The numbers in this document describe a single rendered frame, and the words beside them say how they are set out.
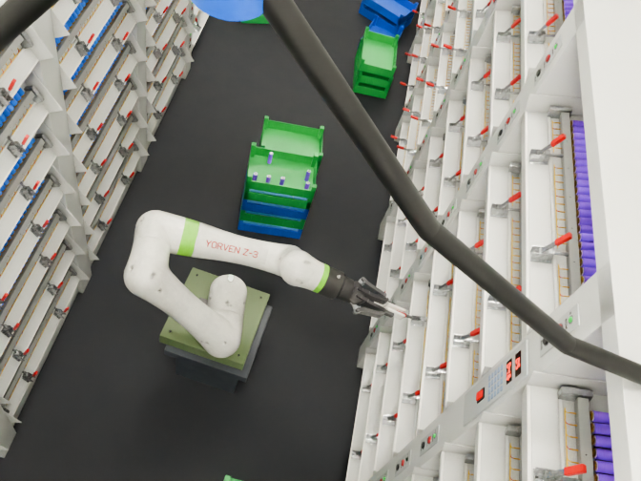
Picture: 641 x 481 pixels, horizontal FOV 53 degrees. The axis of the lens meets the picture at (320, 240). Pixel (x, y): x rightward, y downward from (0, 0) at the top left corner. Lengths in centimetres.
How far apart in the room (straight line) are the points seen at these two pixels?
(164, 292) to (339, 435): 110
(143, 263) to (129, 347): 92
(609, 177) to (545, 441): 44
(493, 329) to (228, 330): 98
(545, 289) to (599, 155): 28
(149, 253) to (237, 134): 165
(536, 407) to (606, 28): 78
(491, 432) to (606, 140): 59
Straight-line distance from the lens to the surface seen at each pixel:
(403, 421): 195
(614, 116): 127
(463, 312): 168
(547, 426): 116
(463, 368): 160
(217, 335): 210
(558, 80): 156
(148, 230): 194
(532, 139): 154
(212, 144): 337
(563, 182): 145
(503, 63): 206
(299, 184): 285
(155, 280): 187
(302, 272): 189
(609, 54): 141
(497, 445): 133
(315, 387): 274
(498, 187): 169
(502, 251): 156
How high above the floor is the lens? 250
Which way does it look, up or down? 54 degrees down
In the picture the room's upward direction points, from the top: 21 degrees clockwise
